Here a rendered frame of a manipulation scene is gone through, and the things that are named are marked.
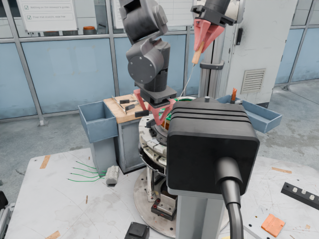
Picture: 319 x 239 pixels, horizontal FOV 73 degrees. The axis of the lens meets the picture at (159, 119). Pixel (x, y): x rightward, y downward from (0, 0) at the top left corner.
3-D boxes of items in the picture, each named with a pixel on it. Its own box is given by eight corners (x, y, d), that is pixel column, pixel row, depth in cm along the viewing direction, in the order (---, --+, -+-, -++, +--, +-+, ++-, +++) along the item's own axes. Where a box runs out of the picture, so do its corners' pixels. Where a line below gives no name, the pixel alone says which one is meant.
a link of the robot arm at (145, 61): (161, 3, 44) (127, 19, 48) (140, 10, 35) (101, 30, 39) (182, 57, 49) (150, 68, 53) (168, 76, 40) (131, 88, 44)
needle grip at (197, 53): (195, 63, 58) (202, 41, 56) (190, 62, 59) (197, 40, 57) (198, 64, 59) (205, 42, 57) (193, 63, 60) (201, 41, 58)
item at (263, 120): (264, 171, 96) (282, 114, 82) (250, 182, 90) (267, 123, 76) (220, 144, 113) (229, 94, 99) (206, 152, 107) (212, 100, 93)
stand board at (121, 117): (117, 124, 80) (117, 118, 79) (103, 104, 95) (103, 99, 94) (164, 112, 89) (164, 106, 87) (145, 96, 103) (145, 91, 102)
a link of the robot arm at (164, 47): (173, 38, 49) (150, 34, 50) (165, 46, 43) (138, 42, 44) (170, 67, 53) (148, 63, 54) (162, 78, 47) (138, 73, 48)
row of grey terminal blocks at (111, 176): (117, 187, 88) (115, 179, 86) (105, 187, 88) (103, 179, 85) (120, 170, 96) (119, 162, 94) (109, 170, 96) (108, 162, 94)
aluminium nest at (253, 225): (269, 248, 66) (271, 243, 65) (242, 228, 72) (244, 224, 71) (285, 224, 73) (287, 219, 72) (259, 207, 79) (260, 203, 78)
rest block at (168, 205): (163, 199, 77) (163, 189, 75) (177, 206, 75) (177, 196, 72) (156, 209, 74) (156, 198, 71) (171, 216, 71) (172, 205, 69)
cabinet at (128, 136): (124, 175, 93) (118, 123, 81) (110, 151, 108) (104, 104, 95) (163, 161, 101) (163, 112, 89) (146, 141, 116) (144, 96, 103)
